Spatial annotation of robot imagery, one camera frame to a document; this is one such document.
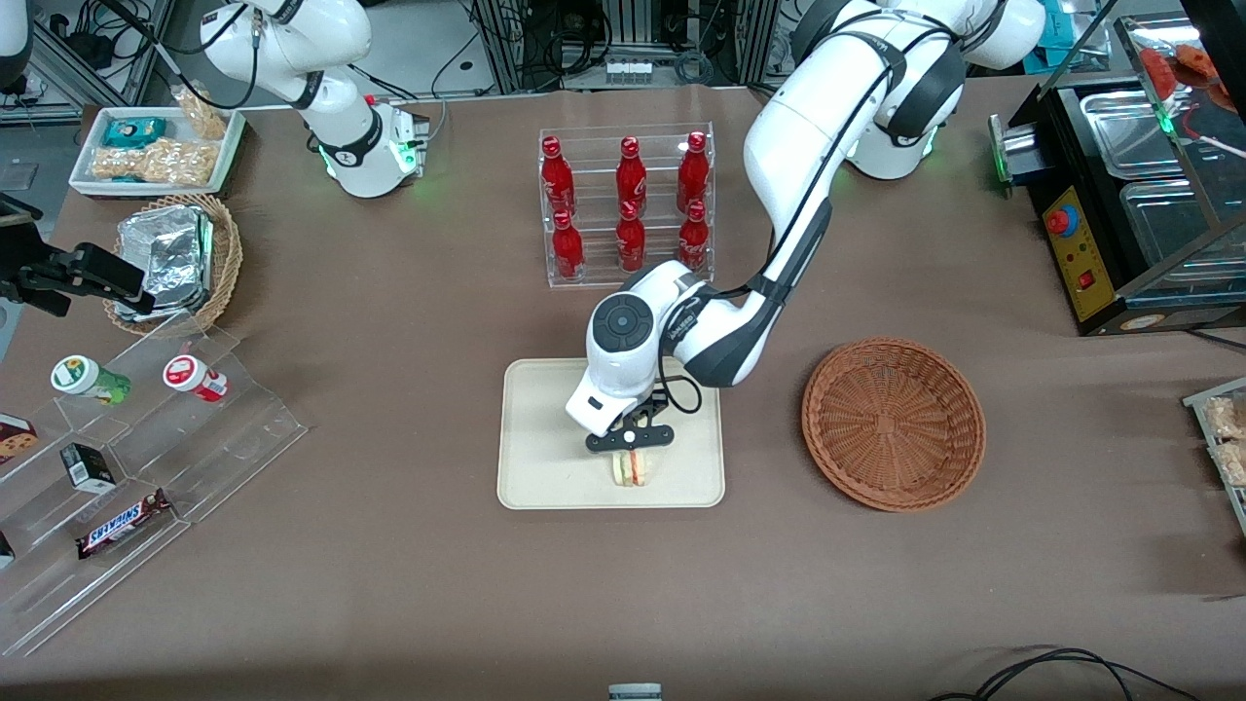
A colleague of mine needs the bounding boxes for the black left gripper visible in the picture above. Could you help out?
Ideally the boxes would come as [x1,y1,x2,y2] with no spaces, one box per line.
[585,407,676,472]

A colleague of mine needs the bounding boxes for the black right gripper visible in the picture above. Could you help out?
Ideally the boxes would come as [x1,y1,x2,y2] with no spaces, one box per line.
[0,243,157,318]

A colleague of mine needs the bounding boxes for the cream plastic serving tray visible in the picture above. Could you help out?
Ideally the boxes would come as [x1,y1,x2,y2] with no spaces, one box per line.
[496,355,727,510]

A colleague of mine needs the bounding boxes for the oval tan wicker basket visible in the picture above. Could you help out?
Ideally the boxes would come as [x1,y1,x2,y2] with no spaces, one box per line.
[101,193,244,338]

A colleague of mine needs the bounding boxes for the white rectangular snack tray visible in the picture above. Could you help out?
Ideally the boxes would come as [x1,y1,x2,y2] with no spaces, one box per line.
[68,105,247,200]

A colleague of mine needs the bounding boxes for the round brown wicker basket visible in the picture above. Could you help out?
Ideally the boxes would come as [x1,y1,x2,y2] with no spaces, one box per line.
[801,337,987,513]

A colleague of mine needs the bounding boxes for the steel tray with snacks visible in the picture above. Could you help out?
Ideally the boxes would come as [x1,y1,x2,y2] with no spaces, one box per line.
[1182,377,1246,538]

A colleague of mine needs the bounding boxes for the foil packets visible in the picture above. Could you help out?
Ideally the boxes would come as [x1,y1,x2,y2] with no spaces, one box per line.
[115,204,216,323]

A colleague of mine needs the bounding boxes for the large clear peanut bag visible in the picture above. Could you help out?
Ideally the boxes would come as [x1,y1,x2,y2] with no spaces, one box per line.
[90,138,221,187]

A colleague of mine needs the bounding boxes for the clear acrylic stepped shelf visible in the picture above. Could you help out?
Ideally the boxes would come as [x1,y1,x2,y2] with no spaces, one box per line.
[0,312,310,659]

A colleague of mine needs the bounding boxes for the teal snack packet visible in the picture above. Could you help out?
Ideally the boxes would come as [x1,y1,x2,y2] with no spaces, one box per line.
[102,117,168,150]

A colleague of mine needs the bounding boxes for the small black carton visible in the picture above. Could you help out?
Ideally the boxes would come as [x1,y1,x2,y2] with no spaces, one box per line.
[60,443,118,494]

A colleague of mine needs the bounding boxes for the brown cookie box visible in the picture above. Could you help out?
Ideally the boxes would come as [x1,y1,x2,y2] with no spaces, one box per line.
[0,414,40,466]

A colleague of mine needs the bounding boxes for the clear acrylic bottle rack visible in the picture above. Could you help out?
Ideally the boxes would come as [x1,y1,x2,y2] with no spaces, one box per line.
[538,122,716,289]

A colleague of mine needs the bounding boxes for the small clear peanut bag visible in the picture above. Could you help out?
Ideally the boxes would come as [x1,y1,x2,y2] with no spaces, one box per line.
[172,86,231,141]

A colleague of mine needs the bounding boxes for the red cola bottle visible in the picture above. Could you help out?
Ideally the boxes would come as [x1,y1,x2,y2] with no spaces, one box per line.
[551,211,585,282]
[615,136,649,217]
[677,131,711,213]
[678,200,711,274]
[540,136,577,218]
[615,202,647,275]

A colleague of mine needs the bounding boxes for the Snickers chocolate bar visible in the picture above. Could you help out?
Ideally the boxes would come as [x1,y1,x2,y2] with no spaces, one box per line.
[76,489,173,561]

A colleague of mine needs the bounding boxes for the black food warmer cabinet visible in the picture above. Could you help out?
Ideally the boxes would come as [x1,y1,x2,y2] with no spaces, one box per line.
[988,12,1246,338]

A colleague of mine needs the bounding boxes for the teal cardboard box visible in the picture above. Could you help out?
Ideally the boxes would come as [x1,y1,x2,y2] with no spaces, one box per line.
[1038,0,1103,52]

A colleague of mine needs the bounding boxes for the orange fried food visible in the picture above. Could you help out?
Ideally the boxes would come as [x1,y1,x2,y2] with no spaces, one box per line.
[1137,43,1239,110]

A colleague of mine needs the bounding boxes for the black floor cable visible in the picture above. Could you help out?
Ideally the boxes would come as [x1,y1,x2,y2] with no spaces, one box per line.
[928,646,1205,701]

